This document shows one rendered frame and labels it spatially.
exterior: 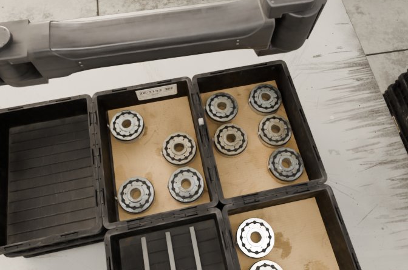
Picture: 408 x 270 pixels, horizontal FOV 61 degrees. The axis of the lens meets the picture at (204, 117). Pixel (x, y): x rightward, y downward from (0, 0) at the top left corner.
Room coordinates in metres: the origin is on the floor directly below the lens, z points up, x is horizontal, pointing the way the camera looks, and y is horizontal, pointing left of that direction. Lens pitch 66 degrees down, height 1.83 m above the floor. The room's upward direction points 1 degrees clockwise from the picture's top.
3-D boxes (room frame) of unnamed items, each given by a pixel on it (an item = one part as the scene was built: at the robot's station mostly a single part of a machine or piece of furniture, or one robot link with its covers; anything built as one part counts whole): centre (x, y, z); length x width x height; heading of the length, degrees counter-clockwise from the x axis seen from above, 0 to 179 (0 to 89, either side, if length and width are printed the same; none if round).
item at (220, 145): (0.37, -0.08, 0.86); 0.10 x 0.10 x 0.01
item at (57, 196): (0.25, 0.44, 0.87); 0.40 x 0.30 x 0.11; 13
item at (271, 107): (0.51, -0.20, 0.86); 0.10 x 0.10 x 0.01
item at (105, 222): (0.32, 0.14, 0.92); 0.40 x 0.30 x 0.02; 13
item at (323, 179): (0.38, -0.15, 0.92); 0.40 x 0.30 x 0.02; 13
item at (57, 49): (0.29, 0.07, 1.45); 0.43 x 0.06 x 0.11; 101
